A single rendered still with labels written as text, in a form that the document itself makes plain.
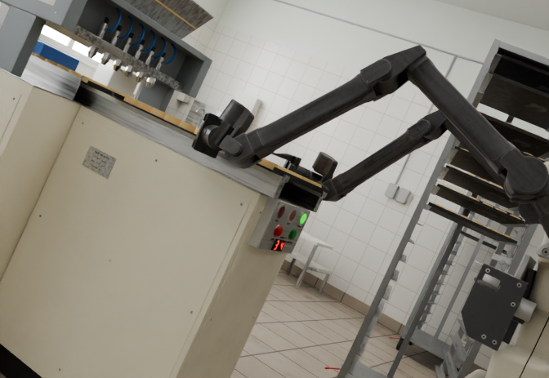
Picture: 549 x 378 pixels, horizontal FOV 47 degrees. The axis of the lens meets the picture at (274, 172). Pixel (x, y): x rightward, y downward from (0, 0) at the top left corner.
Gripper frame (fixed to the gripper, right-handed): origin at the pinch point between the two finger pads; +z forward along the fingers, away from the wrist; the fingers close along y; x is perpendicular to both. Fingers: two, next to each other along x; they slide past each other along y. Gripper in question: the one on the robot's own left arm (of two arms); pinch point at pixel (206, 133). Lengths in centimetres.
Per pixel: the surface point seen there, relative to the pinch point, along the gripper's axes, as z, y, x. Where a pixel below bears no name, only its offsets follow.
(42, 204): 32, 40, -31
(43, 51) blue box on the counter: 344, -8, -77
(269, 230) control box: -10.4, 16.7, 24.1
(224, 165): -3.1, 5.9, 7.4
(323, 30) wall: 461, -151, 150
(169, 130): 11.5, 3.4, -8.0
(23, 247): 32, 54, -31
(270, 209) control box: -11.2, 11.4, 21.6
